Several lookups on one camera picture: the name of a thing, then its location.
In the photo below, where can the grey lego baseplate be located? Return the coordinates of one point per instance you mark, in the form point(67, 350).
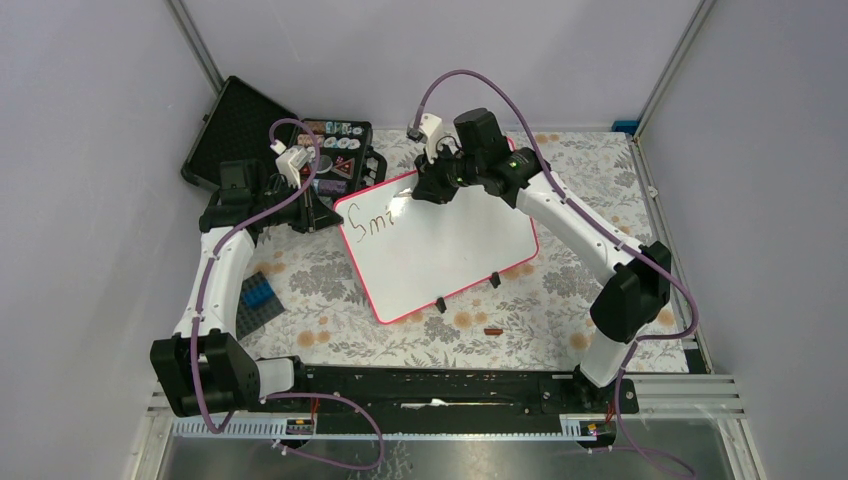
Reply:
point(250, 320)

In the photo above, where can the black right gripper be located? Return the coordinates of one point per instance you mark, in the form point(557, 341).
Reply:
point(430, 187)

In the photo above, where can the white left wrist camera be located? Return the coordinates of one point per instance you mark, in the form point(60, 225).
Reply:
point(290, 160)

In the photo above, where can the black poker chip case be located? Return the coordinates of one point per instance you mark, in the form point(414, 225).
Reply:
point(239, 127)

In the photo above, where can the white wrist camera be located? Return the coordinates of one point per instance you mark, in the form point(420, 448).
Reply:
point(427, 130)
point(290, 160)

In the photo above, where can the blue lego brick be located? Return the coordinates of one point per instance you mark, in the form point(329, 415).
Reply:
point(256, 292)

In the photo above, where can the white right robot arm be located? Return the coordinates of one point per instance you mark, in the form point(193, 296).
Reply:
point(634, 288)

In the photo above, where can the blue corner bracket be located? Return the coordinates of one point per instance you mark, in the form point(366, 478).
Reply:
point(628, 127)

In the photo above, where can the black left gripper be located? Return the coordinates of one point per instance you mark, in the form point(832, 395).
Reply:
point(313, 213)

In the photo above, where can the pink framed whiteboard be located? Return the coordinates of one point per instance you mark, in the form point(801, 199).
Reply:
point(410, 254)

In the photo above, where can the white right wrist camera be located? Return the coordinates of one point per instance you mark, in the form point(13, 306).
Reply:
point(427, 130)

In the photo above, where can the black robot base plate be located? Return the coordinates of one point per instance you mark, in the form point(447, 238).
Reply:
point(537, 391)

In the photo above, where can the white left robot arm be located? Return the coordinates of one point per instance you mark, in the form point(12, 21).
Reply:
point(201, 367)

